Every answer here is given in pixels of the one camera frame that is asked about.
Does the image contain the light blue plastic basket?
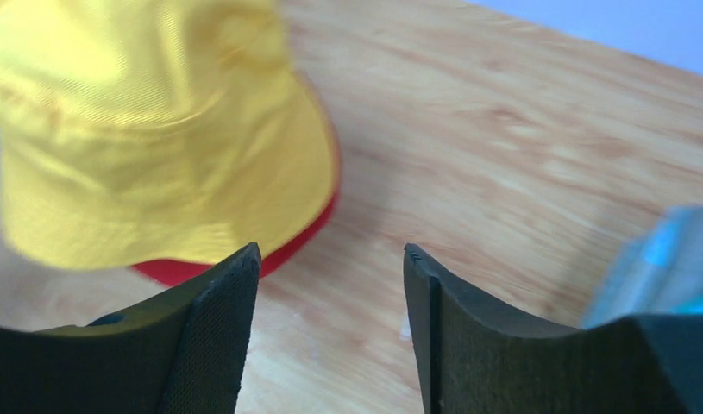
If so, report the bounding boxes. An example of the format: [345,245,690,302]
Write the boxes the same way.
[581,204,703,329]

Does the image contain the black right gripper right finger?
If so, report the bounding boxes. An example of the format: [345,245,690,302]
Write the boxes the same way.
[404,244,703,413]

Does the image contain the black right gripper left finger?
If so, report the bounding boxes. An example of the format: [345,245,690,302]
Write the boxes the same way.
[0,243,260,414]

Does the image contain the yellow bucket hat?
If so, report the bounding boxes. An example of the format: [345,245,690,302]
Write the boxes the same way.
[0,1,335,270]

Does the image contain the red bucket hat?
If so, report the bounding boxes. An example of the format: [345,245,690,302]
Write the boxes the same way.
[130,108,343,288]

